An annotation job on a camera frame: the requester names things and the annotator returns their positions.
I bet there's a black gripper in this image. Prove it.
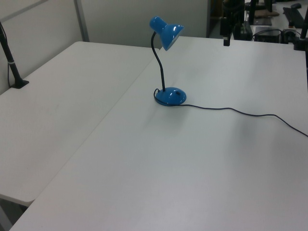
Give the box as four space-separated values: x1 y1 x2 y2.
219 9 241 47

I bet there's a blue gooseneck desk lamp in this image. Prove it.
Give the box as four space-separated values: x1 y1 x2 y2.
148 16 187 106

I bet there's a black electronics box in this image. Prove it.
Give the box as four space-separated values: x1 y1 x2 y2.
252 26 282 43

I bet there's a brown flat object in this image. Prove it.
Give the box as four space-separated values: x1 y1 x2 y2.
254 10 280 19

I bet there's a black keyboard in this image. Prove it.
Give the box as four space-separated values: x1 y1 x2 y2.
282 3 307 27

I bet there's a black pole with table clamp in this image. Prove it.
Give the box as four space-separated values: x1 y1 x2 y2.
0 21 30 89

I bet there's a black lamp power cord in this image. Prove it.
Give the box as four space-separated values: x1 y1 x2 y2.
154 88 308 138

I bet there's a black camera stand with clamp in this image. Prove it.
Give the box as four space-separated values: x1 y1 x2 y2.
292 13 308 51

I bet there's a grey metal partition post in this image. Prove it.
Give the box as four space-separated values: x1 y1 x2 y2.
73 0 90 42

